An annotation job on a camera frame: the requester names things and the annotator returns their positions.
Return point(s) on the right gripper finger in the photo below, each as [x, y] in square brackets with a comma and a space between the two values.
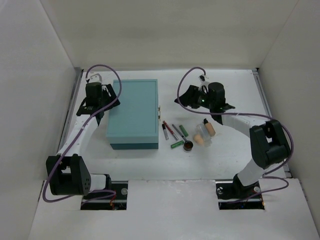
[196, 91]
[188, 101]

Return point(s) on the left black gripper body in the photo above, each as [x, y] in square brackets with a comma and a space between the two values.
[110, 92]

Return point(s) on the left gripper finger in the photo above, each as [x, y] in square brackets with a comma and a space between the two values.
[107, 90]
[107, 98]

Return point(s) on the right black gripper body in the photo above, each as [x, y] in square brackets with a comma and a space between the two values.
[205, 101]

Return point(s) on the beige foundation pump bottle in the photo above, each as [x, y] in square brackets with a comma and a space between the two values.
[209, 127]

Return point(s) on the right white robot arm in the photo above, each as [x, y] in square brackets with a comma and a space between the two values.
[268, 143]

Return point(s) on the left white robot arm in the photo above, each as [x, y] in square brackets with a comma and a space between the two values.
[67, 171]

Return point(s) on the grey makeup pencil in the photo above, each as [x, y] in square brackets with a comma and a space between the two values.
[179, 132]

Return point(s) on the teal makeup organizer box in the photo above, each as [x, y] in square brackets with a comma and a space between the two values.
[134, 124]

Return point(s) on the peach makeup sponge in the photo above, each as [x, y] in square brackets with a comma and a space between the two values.
[199, 139]

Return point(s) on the black silver makeup pencil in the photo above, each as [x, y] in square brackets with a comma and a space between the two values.
[165, 132]

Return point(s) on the green tube upper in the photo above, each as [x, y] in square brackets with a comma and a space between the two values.
[183, 130]

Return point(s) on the green tube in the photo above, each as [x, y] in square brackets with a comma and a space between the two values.
[176, 144]
[183, 130]

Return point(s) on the round brown cosmetic jar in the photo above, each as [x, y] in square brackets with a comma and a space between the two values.
[188, 146]

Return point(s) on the green tube lower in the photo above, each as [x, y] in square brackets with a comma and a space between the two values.
[176, 144]

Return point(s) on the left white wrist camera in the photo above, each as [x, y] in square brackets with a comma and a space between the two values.
[95, 78]

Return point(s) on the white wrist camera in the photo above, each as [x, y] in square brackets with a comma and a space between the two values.
[95, 78]
[203, 80]

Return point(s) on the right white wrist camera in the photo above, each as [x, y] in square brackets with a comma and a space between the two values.
[203, 80]

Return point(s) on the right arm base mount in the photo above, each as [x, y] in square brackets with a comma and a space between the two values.
[245, 199]

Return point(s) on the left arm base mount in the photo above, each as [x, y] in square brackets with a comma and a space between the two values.
[106, 201]

